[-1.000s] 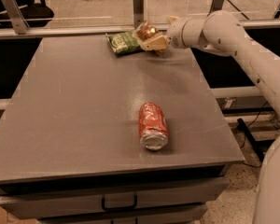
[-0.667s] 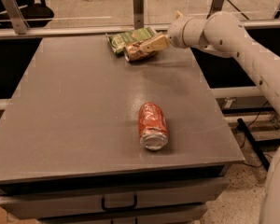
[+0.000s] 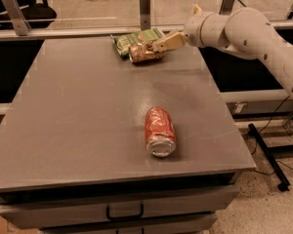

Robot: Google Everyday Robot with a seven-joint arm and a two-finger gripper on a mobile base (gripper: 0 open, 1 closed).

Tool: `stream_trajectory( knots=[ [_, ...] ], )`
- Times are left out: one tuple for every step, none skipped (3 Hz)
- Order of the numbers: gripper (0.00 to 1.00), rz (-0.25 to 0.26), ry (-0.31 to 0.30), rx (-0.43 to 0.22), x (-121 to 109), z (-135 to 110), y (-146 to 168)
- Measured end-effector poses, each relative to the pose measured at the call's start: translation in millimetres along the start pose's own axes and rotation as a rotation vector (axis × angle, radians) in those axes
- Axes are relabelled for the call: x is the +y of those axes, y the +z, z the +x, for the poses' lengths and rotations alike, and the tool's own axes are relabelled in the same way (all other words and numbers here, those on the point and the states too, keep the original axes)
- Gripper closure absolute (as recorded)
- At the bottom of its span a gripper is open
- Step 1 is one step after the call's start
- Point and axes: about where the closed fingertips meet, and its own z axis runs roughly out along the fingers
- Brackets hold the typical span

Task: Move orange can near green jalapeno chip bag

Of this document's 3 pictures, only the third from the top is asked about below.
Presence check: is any black office chair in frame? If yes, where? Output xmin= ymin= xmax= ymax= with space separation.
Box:
xmin=0 ymin=0 xmax=57 ymax=29

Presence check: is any middle metal bracket post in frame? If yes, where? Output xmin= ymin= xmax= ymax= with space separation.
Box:
xmin=139 ymin=0 xmax=150 ymax=30

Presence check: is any left metal bracket post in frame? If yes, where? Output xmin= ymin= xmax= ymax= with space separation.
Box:
xmin=1 ymin=0 xmax=31 ymax=36

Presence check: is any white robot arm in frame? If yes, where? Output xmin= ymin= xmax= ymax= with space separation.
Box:
xmin=152 ymin=7 xmax=293 ymax=99

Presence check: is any black floor cable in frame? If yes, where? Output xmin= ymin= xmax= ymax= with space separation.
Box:
xmin=250 ymin=95 xmax=293 ymax=180

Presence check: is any grey upper drawer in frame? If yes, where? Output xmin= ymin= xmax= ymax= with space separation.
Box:
xmin=0 ymin=184 xmax=238 ymax=229

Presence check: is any red crushed soda can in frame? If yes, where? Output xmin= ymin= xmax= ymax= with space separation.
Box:
xmin=145 ymin=106 xmax=177 ymax=158

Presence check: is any grey lower drawer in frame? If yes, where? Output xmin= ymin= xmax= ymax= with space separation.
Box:
xmin=40 ymin=214 xmax=217 ymax=234

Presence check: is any orange gold soda can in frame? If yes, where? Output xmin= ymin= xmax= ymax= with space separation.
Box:
xmin=128 ymin=41 xmax=165 ymax=63

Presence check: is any grey drawer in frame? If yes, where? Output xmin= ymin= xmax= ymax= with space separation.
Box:
xmin=0 ymin=184 xmax=238 ymax=229
xmin=40 ymin=214 xmax=217 ymax=234

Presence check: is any black drawer handle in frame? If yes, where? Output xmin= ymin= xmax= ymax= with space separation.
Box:
xmin=105 ymin=204 xmax=145 ymax=222

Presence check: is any black floor stand bar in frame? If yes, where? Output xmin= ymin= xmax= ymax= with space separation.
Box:
xmin=248 ymin=124 xmax=290 ymax=192

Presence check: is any green jalapeno chip bag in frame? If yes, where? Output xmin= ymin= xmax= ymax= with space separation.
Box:
xmin=111 ymin=28 xmax=164 ymax=58

